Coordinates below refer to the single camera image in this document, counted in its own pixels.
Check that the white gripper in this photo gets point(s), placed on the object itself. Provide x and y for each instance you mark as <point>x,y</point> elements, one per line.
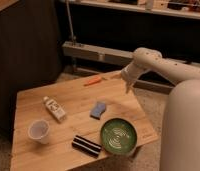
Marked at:
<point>130,74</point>

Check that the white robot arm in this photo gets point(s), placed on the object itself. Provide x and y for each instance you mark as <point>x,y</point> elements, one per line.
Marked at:
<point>180,138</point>

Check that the blue sponge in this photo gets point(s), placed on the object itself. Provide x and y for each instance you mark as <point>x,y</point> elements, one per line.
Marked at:
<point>98,110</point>

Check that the green round bowl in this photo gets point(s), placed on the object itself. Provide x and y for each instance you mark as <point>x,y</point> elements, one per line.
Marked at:
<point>118,136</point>

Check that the black white striped box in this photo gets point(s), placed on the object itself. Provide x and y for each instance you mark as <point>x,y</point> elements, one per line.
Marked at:
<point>86,146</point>

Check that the white labelled bottle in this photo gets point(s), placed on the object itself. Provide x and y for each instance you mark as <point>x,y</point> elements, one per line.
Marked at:
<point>54,108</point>

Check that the wooden table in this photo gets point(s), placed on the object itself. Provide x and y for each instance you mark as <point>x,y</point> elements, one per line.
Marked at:
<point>77,100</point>

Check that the metal pole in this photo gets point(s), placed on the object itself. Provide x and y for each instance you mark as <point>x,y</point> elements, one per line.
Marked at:
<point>72,35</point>

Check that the clear plastic cup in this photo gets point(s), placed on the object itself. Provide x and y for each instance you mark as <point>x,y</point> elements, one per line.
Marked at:
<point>39,131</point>

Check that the wooden beam rail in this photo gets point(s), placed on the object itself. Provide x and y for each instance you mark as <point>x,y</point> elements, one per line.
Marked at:
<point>96,53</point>

